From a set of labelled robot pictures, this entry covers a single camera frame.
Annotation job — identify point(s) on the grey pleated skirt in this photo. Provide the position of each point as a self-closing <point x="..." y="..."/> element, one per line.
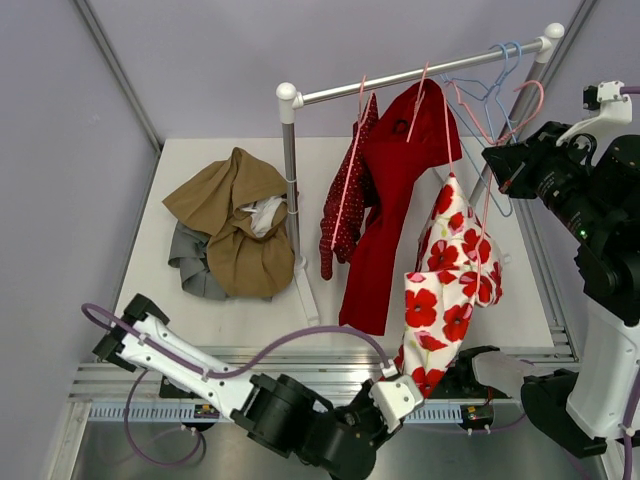
<point x="188" y="254"/>

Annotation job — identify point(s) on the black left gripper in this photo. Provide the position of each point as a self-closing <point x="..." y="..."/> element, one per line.
<point x="383" y="436"/>

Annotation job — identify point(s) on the tan skirt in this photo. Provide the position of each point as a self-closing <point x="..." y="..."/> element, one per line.
<point x="240" y="204"/>

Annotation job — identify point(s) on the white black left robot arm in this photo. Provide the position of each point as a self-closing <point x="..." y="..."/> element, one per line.
<point x="280" y="414"/>

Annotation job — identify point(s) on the white slotted cable duct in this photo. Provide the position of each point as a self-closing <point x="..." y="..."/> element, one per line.
<point x="433" y="413"/>

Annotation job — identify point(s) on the aluminium mounting rail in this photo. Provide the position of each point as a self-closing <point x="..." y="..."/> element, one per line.
<point x="335" y="376"/>

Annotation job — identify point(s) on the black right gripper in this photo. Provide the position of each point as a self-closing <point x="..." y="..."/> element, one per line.
<point x="515" y="164"/>

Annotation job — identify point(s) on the red white floral garment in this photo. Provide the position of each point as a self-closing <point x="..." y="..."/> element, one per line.
<point x="458" y="269"/>

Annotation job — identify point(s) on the red skirt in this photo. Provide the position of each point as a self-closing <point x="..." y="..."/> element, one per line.
<point x="395" y="166"/>

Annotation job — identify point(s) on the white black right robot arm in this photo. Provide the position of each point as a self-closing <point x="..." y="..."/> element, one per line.
<point x="598" y="203"/>

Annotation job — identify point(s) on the silver clothes rack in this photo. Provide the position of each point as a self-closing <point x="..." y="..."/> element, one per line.
<point x="290" y="100"/>

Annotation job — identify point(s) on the red polka dot garment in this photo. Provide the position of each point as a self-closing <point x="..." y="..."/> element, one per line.
<point x="360" y="196"/>

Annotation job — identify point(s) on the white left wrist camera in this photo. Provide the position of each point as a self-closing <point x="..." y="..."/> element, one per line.
<point x="396" y="399"/>

